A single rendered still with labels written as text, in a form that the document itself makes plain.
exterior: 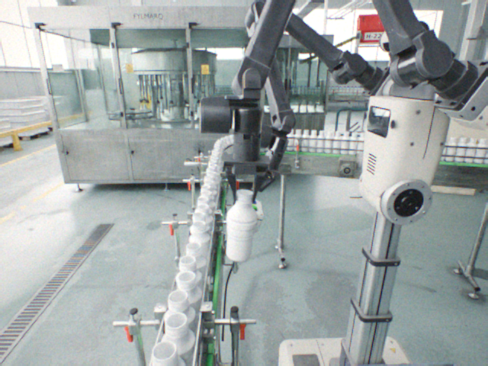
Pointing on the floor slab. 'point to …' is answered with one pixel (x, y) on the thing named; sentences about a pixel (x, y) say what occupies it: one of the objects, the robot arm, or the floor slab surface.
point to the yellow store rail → (21, 132)
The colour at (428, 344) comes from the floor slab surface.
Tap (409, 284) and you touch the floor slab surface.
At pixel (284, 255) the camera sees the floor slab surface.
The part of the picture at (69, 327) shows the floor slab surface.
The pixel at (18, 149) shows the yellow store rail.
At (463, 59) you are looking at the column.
